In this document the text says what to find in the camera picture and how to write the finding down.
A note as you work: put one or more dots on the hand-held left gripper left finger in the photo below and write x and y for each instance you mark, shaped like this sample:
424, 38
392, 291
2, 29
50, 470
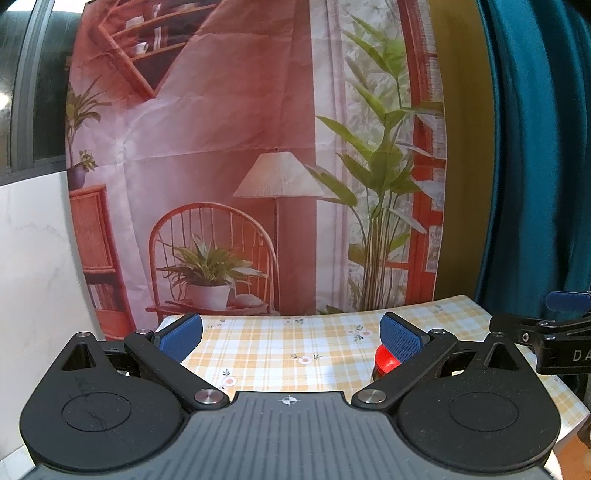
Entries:
182, 336

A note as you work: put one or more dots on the teal curtain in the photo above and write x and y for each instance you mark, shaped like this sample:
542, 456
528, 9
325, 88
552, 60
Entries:
535, 138

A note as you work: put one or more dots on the checked floral tablecloth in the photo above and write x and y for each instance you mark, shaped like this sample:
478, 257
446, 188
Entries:
286, 341

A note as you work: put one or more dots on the printed room scene backdrop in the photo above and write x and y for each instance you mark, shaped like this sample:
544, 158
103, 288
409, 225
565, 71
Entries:
221, 115

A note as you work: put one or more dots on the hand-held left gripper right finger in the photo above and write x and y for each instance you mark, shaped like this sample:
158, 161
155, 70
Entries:
400, 340

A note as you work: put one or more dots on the dark window frame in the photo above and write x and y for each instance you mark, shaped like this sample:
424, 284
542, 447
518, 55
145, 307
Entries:
37, 83

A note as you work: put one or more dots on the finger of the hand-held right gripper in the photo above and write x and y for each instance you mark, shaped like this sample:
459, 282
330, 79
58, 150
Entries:
568, 301
517, 328

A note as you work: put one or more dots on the red bowl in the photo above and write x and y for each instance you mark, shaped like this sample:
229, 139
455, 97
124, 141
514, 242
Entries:
385, 359

